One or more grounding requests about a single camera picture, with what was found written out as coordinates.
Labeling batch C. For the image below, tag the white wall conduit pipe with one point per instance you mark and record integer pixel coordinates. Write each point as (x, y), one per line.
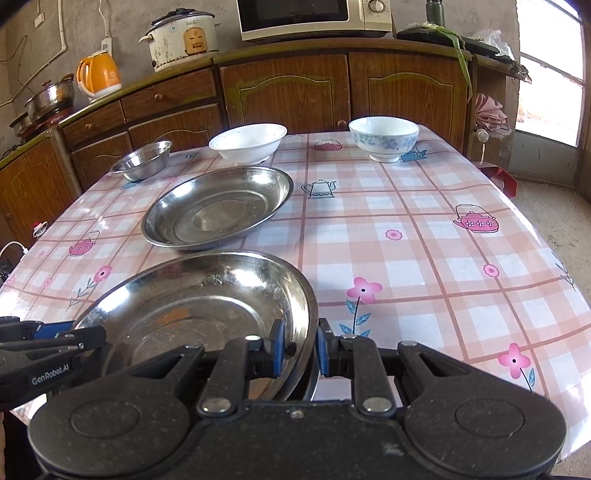
(62, 41)

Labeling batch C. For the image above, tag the black flat cooktop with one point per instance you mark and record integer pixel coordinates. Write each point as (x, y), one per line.
(429, 34)

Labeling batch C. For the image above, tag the white wall power strip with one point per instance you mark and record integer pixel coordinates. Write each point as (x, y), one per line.
(107, 46)

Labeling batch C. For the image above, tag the green thermos bottle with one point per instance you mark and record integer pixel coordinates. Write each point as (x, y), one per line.
(434, 11)

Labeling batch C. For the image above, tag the green onion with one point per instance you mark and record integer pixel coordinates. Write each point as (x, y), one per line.
(464, 64)

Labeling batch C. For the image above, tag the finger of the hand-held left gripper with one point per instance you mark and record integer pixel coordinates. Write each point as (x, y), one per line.
(87, 339)
(53, 329)

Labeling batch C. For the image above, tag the cooking oil bottle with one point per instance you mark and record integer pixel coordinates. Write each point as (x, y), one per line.
(39, 228)

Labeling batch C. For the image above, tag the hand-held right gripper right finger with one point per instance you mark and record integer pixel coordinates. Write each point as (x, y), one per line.
(323, 346)

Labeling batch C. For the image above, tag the white wall socket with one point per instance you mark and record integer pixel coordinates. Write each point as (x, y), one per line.
(40, 19)

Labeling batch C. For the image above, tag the cream microwave oven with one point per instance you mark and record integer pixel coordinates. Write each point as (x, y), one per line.
(295, 11)

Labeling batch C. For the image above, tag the wooden double-door cabinet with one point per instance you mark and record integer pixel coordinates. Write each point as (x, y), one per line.
(286, 92)

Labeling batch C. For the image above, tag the wooden single-door cabinet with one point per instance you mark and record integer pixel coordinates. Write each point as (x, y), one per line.
(32, 184)

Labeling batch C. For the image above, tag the glazed door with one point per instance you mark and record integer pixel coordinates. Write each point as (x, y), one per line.
(545, 101)

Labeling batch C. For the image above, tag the small steel bowl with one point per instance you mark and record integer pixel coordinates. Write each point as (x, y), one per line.
(143, 161)

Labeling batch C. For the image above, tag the wooden drawer cabinet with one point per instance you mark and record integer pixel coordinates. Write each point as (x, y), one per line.
(171, 94)

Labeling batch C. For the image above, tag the red black induction cooker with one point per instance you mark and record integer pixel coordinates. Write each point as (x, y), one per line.
(51, 119)

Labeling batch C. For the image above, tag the small steel pot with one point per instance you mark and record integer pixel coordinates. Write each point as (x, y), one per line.
(21, 123)

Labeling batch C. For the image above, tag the pink folded umbrella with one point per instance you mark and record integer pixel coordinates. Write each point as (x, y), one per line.
(491, 115)

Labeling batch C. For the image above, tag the orange electric kettle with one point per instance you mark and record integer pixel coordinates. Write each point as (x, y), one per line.
(99, 74)

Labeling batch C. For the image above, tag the blue patterned white bowl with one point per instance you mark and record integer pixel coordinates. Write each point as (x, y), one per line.
(383, 138)

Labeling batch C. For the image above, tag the white rice cooker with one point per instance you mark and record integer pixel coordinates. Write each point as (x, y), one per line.
(171, 44)

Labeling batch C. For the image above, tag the large white bowl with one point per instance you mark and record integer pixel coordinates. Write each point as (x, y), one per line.
(247, 143)

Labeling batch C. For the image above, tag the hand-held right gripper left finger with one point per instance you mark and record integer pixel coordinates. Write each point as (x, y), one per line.
(277, 346)

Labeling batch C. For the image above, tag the pink checked tablecloth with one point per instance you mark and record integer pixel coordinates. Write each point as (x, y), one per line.
(415, 240)

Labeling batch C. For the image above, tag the red bag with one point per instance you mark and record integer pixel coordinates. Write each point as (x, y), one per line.
(505, 182)

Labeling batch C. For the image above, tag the steel pot with lid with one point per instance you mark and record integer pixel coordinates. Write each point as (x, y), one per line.
(48, 99)

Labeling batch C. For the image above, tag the small white round pendant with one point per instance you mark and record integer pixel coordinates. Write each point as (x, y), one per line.
(483, 135)

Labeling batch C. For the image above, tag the white plastic bag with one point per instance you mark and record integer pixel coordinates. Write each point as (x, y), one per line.
(491, 41)

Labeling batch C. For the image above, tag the large steel plate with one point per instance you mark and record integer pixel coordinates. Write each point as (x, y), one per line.
(217, 212)

